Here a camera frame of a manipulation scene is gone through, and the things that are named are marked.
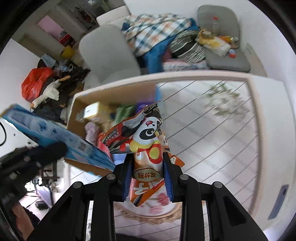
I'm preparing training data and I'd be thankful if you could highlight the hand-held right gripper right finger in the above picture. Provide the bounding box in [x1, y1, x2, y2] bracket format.
[162, 152, 269, 241]

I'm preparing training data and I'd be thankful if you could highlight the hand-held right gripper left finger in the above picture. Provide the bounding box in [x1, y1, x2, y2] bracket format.
[28, 154, 135, 241]

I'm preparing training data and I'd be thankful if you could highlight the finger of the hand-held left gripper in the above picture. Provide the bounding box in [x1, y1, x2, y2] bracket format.
[25, 142, 68, 164]

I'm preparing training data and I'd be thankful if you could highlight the red snack packet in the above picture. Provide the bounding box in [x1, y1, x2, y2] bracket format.
[97, 138, 112, 159]

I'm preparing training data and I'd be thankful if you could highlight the grey pink cloth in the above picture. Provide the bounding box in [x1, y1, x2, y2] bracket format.
[84, 122, 102, 144]

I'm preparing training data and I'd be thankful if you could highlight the orange panda snack packet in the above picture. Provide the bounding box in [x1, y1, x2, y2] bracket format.
[97, 101, 185, 208]

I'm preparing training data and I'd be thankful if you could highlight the white yellow printed packet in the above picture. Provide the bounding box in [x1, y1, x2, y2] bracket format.
[83, 102, 109, 121]

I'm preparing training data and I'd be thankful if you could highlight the green snack packet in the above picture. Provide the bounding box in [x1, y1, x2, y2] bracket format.
[114, 104, 137, 123]

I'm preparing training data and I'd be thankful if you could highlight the purple white tube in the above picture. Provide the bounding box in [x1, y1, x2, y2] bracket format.
[135, 101, 153, 114]

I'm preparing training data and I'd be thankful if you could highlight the cardboard box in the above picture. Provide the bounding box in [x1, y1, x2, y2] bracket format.
[65, 82, 163, 176]

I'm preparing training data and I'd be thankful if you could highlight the person's left forearm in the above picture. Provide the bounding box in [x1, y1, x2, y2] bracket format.
[9, 202, 41, 241]

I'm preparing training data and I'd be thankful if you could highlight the white goose plush toy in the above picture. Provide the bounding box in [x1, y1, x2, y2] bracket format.
[30, 80, 61, 108]

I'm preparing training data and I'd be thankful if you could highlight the red plastic bag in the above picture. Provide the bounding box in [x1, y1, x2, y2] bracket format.
[21, 67, 55, 101]

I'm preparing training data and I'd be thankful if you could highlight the black folded stroller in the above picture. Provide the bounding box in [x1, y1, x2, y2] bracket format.
[32, 66, 90, 123]

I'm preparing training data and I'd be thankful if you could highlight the light blue cloth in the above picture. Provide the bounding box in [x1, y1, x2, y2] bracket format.
[43, 54, 56, 66]

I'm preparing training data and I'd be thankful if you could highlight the yellow bucket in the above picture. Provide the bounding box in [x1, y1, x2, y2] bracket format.
[60, 45, 75, 58]

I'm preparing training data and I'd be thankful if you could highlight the pink folded cloth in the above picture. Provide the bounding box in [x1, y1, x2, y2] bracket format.
[162, 59, 208, 71]

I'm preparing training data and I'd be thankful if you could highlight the blue quilt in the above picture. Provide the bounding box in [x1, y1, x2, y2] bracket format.
[136, 19, 199, 75]

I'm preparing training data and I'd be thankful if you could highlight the grey cushioned chair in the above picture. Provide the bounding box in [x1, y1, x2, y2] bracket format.
[198, 5, 251, 72]

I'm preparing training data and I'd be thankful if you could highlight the black white striped cloth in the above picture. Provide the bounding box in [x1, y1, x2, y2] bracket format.
[169, 31, 206, 64]

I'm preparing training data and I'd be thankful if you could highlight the yellow white bag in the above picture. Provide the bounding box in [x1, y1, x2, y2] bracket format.
[196, 35, 232, 57]

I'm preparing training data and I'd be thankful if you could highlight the white chair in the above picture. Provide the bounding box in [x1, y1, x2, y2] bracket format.
[96, 5, 132, 26]

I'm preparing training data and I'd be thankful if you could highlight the plaid blanket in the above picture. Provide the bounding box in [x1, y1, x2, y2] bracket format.
[121, 14, 192, 57]

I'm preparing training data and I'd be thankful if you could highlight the white leaning board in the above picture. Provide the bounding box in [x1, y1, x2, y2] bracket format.
[245, 43, 266, 75]

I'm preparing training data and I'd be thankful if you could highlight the clear plastic bottle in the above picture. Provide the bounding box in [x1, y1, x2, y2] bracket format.
[209, 15, 222, 35]

